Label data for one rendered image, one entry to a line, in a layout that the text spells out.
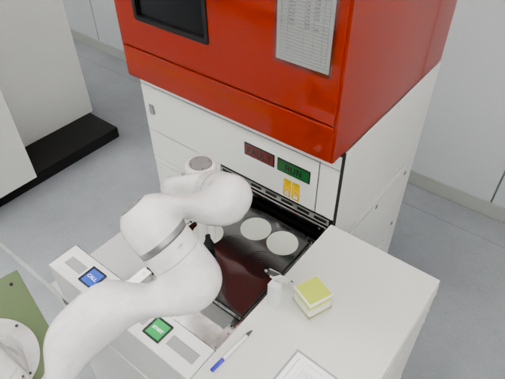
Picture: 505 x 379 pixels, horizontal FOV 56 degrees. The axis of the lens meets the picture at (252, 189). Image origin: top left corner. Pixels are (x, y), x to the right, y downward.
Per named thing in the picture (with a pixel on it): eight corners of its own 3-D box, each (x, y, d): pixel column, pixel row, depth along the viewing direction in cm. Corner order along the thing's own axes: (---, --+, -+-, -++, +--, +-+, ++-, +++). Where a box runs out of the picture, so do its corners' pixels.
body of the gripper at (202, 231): (190, 194, 136) (194, 221, 144) (192, 219, 129) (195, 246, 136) (216, 192, 137) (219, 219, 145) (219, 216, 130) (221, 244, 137)
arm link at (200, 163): (189, 213, 127) (222, 206, 130) (184, 177, 119) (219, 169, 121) (182, 194, 133) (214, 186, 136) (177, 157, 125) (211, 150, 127)
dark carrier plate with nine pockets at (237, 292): (227, 195, 164) (227, 194, 163) (310, 241, 148) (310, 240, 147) (154, 256, 144) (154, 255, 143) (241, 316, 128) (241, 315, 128)
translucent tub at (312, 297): (315, 289, 126) (316, 273, 121) (331, 310, 121) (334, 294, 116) (291, 301, 123) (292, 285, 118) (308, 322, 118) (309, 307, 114)
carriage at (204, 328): (145, 277, 143) (143, 271, 141) (237, 344, 126) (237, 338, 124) (125, 294, 139) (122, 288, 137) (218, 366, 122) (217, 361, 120)
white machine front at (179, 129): (159, 156, 193) (143, 67, 166) (331, 250, 155) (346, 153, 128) (153, 160, 191) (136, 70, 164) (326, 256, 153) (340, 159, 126)
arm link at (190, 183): (173, 225, 100) (163, 207, 129) (245, 207, 104) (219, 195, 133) (164, 183, 99) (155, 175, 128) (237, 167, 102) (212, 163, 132)
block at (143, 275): (145, 272, 141) (143, 266, 139) (153, 278, 139) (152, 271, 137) (125, 289, 136) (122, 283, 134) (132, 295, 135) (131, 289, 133)
